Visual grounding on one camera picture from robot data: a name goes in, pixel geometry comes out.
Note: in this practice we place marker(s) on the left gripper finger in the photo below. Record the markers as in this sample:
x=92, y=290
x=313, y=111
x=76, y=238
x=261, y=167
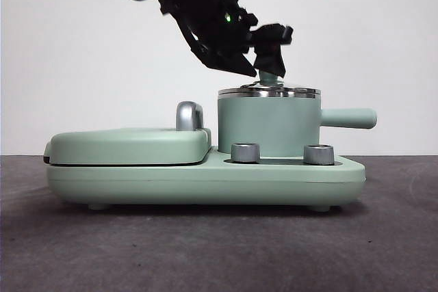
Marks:
x=270, y=61
x=229, y=63

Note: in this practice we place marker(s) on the glass lid with green knob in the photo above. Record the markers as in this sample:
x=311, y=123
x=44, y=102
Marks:
x=270, y=92

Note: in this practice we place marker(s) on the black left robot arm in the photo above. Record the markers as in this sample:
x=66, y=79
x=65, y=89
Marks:
x=205, y=8

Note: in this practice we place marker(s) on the silver control knob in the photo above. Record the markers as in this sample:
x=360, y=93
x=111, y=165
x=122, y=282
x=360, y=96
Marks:
x=245, y=152
x=318, y=154

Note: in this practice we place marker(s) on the mint green breakfast machine base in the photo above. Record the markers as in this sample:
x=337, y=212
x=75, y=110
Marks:
x=205, y=182

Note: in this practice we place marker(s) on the mint green griddle cover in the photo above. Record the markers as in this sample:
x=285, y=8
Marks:
x=126, y=145

